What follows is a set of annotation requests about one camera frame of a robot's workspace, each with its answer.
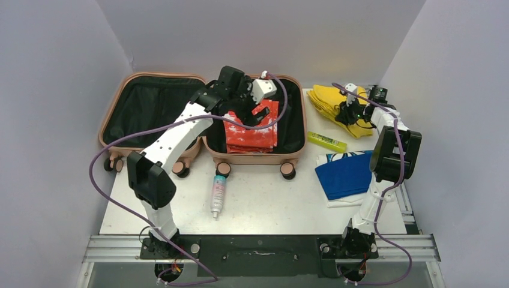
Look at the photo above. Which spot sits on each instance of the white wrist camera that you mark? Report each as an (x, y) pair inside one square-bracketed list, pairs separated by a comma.
[(351, 93), (262, 89)]

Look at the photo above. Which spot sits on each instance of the blue cloth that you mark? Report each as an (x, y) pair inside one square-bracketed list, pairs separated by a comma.
[(346, 175)]

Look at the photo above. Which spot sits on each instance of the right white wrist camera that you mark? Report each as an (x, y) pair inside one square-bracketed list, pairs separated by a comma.
[(351, 93)]

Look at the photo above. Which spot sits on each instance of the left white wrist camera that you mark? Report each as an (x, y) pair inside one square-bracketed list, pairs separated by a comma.
[(262, 89)]

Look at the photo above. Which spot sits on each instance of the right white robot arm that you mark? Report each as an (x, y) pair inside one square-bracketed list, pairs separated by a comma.
[(393, 158)]

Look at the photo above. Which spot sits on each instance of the white pink spray bottle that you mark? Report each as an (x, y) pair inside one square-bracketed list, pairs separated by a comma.
[(217, 195)]

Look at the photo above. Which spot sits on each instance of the white printed cloth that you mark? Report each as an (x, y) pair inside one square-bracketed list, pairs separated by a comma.
[(342, 200)]

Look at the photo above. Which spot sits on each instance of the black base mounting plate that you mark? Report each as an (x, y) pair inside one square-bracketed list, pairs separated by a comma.
[(326, 256)]

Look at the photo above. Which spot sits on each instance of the pink hard-shell suitcase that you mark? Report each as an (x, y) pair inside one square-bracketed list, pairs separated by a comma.
[(149, 100)]

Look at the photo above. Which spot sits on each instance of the aluminium frame rail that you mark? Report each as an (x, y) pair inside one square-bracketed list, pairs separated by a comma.
[(413, 256)]

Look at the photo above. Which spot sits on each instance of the red white tie-dye cloth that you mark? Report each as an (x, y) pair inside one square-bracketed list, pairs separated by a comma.
[(241, 141)]

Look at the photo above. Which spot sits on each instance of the yellow cloth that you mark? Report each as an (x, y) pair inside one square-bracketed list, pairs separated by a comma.
[(326, 100)]

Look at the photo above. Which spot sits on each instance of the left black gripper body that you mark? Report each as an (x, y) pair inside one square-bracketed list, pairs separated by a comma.
[(242, 102)]

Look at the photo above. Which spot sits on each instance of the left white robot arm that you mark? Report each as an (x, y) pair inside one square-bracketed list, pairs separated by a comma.
[(148, 171)]

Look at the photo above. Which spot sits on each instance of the yellow green tube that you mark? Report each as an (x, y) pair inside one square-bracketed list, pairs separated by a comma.
[(326, 142)]

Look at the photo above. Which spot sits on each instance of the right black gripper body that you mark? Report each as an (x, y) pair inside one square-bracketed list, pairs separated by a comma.
[(353, 112)]

